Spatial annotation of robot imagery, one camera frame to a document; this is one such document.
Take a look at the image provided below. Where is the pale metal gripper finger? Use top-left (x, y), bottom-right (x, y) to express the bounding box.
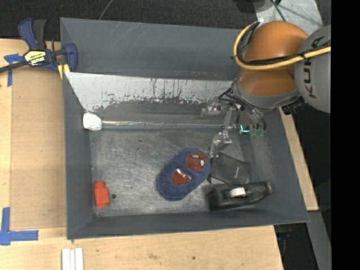
top-left (200, 103), bottom-right (226, 118)
top-left (209, 130), bottom-right (233, 159)

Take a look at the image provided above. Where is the dark grey flat pouch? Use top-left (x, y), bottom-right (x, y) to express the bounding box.
top-left (209, 151), bottom-right (251, 185)

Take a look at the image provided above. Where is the black tape dispenser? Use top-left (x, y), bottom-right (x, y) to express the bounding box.
top-left (206, 180), bottom-right (273, 211)

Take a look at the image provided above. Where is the blue slipper with red faces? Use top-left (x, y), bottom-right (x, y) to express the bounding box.
top-left (156, 147), bottom-right (212, 202)

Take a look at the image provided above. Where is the grey metal bin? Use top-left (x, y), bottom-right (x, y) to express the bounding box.
top-left (58, 17), bottom-right (311, 240)

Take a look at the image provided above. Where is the white rounded block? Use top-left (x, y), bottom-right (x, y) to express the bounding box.
top-left (82, 112), bottom-right (103, 132)

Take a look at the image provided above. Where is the orange-red plastic block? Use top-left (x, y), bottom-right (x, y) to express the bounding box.
top-left (93, 181), bottom-right (110, 209)

